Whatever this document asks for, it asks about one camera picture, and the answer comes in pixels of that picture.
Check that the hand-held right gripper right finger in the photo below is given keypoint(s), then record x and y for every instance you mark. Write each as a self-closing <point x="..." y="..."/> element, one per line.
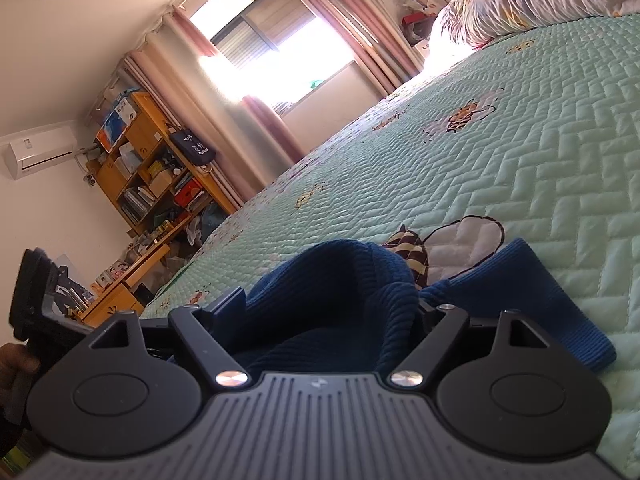
<point x="442" y="325"/>

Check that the wooden bookshelf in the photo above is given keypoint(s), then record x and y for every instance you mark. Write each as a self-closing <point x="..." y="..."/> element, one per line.
<point x="150" y="125"/>

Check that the person's left hand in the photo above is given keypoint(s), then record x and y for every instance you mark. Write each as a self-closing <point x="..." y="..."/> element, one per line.
<point x="15" y="360"/>

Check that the white air conditioner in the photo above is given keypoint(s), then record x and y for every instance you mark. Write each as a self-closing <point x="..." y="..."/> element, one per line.
<point x="40" y="152"/>

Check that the green object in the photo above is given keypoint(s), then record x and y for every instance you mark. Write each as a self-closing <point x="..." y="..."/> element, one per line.
<point x="12" y="457"/>

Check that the blue bag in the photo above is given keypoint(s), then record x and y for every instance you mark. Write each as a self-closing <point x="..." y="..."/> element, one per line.
<point x="212" y="220"/>

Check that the wall poster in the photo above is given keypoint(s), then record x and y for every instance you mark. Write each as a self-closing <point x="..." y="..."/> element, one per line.
<point x="77" y="285"/>

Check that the floral pillow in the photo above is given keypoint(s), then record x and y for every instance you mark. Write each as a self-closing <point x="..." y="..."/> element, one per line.
<point x="525" y="0"/>

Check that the dark hanging bag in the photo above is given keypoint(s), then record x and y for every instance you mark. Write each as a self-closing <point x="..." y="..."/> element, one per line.
<point x="192" y="147"/>

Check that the green quilted bedspread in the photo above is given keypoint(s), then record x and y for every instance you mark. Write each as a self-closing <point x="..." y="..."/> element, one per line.
<point x="500" y="135"/>

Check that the black box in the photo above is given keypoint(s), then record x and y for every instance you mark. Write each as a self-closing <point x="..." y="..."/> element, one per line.
<point x="144" y="294"/>

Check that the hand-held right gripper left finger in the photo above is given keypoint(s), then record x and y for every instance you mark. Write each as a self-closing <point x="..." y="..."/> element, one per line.
<point x="230" y="307"/>

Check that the pink curtain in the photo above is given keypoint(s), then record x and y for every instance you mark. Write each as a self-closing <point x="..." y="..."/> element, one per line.
<point x="370" y="35"/>
<point x="200" y="110"/>

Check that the blue knit sweater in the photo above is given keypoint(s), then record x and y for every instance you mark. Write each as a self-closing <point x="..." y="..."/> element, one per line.
<point x="325" y="285"/>

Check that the red box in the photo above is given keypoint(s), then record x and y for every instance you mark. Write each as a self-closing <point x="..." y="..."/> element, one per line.
<point x="417" y="27"/>

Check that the window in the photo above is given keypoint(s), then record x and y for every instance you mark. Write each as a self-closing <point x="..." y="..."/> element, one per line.
<point x="270" y="35"/>

